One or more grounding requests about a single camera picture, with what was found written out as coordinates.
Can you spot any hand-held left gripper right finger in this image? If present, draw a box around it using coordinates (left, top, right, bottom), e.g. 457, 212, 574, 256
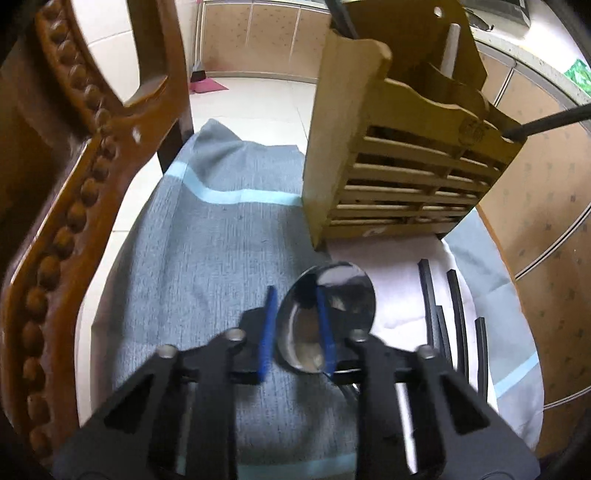
316, 286, 541, 480

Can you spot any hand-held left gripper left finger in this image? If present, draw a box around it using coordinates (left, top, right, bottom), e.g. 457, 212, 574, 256
53, 286, 278, 480

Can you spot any steel ladle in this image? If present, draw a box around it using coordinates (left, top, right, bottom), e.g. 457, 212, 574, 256
276, 261, 421, 474

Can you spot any pile of black chopsticks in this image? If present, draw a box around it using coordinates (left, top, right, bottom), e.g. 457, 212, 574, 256
418, 258, 489, 400

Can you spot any wooden utensil holder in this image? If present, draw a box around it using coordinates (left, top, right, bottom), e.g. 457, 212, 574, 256
302, 0, 527, 252

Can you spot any plaid printed cloth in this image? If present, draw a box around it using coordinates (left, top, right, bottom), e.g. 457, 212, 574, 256
76, 119, 543, 480

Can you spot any carved wooden chair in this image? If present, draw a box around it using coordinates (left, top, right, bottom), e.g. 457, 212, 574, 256
0, 0, 195, 467

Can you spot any pink floor mat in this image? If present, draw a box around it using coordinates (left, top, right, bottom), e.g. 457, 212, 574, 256
189, 78, 229, 95

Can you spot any speckled kitchen countertop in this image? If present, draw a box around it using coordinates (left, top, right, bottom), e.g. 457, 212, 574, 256
471, 32, 591, 109

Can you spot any green plastic bag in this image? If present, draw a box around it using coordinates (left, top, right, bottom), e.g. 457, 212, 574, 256
566, 58, 591, 95

